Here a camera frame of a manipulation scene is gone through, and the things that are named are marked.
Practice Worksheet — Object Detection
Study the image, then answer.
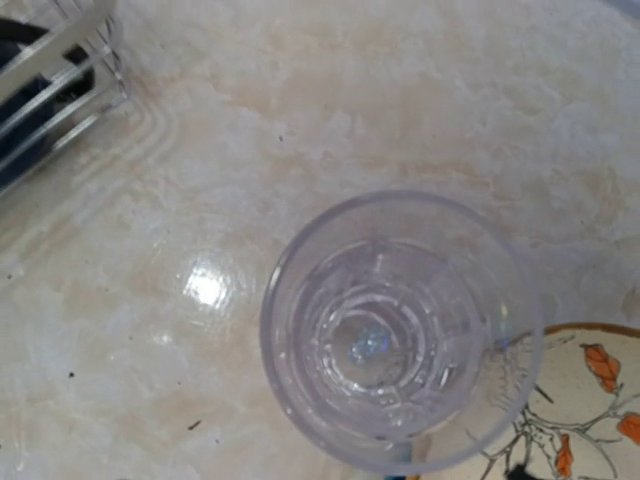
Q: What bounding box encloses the clear glass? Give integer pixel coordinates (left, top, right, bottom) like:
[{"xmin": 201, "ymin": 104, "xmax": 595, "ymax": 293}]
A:
[{"xmin": 259, "ymin": 190, "xmax": 544, "ymax": 476}]

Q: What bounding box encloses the wire dish rack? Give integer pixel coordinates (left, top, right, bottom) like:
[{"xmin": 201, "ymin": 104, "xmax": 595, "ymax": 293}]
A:
[{"xmin": 1, "ymin": 1, "xmax": 128, "ymax": 190}]

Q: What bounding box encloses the cream bird pattern plate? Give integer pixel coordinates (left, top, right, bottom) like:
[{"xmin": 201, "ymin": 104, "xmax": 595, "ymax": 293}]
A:
[{"xmin": 472, "ymin": 323, "xmax": 639, "ymax": 479}]

